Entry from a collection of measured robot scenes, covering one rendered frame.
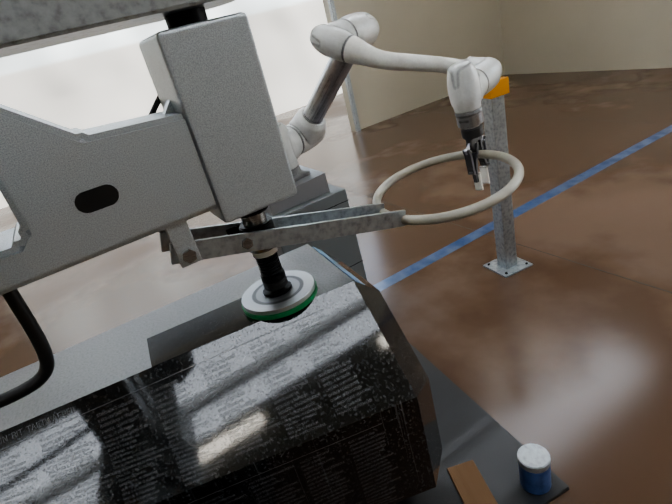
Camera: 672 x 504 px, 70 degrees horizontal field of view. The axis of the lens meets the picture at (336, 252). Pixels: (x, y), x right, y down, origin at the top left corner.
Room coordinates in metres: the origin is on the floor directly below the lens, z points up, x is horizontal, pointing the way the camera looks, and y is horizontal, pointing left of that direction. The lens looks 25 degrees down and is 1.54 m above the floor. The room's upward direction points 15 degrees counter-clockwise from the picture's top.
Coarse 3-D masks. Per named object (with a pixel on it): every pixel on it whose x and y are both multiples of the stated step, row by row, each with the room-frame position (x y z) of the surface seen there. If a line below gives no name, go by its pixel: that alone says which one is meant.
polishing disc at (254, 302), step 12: (288, 276) 1.26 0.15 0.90; (300, 276) 1.24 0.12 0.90; (312, 276) 1.23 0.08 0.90; (252, 288) 1.25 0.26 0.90; (300, 288) 1.17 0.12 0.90; (312, 288) 1.16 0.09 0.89; (252, 300) 1.18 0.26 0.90; (264, 300) 1.16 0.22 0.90; (276, 300) 1.14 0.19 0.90; (288, 300) 1.13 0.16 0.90; (300, 300) 1.11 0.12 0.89; (252, 312) 1.12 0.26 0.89; (264, 312) 1.10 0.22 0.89; (276, 312) 1.09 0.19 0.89
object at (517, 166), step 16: (432, 160) 1.69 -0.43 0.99; (448, 160) 1.68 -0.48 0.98; (512, 160) 1.44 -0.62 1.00; (400, 176) 1.66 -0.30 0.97; (384, 192) 1.59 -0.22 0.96; (496, 192) 1.27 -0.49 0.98; (512, 192) 1.27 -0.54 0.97; (384, 208) 1.42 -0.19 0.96; (464, 208) 1.24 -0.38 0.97; (480, 208) 1.23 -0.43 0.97; (416, 224) 1.29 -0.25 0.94
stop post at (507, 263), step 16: (496, 96) 2.37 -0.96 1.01; (496, 112) 2.39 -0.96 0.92; (496, 128) 2.39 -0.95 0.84; (496, 144) 2.39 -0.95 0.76; (496, 160) 2.39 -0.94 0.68; (496, 176) 2.40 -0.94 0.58; (496, 208) 2.42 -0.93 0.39; (512, 208) 2.41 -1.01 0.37; (496, 224) 2.43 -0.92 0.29; (512, 224) 2.40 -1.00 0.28; (496, 240) 2.45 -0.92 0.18; (512, 240) 2.40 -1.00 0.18; (512, 256) 2.40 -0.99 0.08; (496, 272) 2.38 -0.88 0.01; (512, 272) 2.34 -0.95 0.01
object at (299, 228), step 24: (288, 216) 1.29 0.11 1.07; (312, 216) 1.32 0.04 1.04; (336, 216) 1.36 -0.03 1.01; (360, 216) 1.27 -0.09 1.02; (384, 216) 1.30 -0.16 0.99; (168, 240) 1.15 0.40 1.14; (216, 240) 1.09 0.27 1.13; (240, 240) 1.12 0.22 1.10; (264, 240) 1.14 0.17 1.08; (288, 240) 1.17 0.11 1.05; (312, 240) 1.20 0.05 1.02
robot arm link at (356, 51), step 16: (352, 48) 1.87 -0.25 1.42; (368, 48) 1.85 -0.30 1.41; (368, 64) 1.84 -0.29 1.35; (384, 64) 1.81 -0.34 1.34; (400, 64) 1.80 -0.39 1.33; (416, 64) 1.80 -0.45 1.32; (432, 64) 1.79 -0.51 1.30; (448, 64) 1.78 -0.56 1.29; (480, 64) 1.69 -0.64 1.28; (496, 64) 1.71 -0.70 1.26; (496, 80) 1.68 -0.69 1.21
